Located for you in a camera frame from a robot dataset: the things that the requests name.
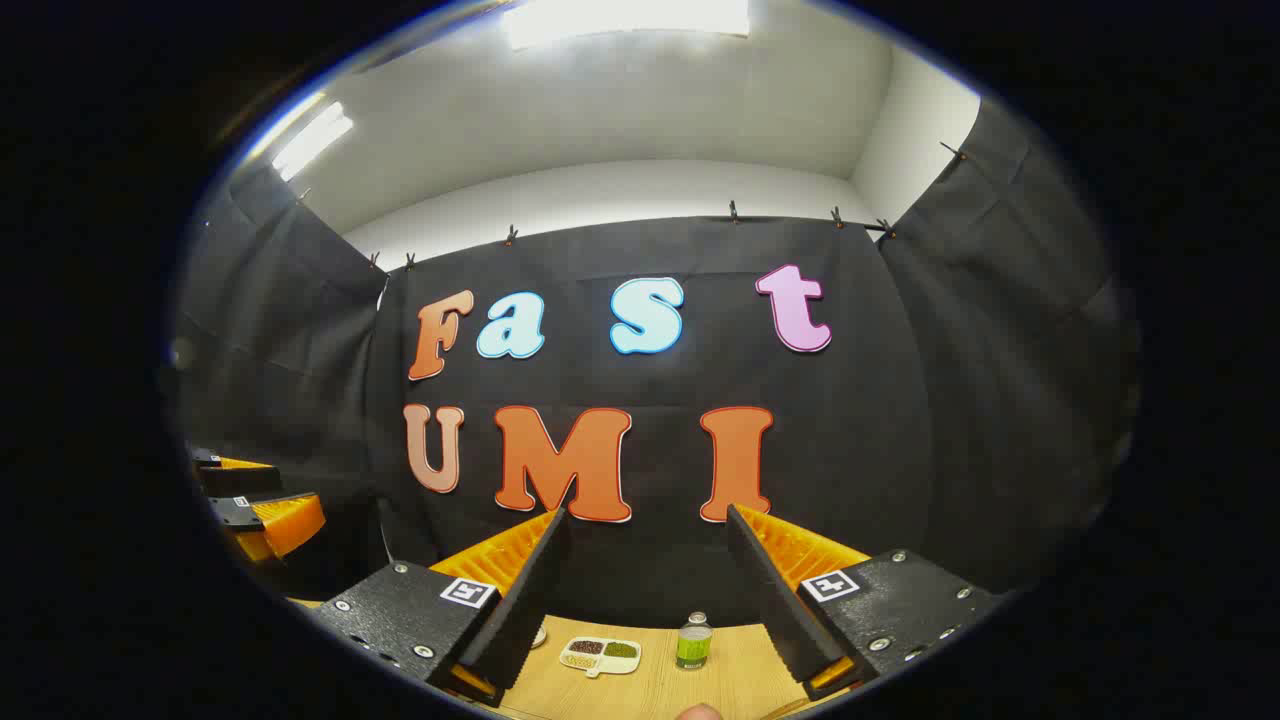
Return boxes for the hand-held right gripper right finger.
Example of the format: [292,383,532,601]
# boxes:
[725,503,1006,701]

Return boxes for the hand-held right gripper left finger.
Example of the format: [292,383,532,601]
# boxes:
[310,507,572,709]

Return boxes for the green drink bottle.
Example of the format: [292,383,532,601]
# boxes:
[676,612,713,671]

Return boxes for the white divided grain dish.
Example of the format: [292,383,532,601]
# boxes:
[560,637,642,678]

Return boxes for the small ceiling light panel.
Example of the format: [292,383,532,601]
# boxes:
[272,100,354,181]

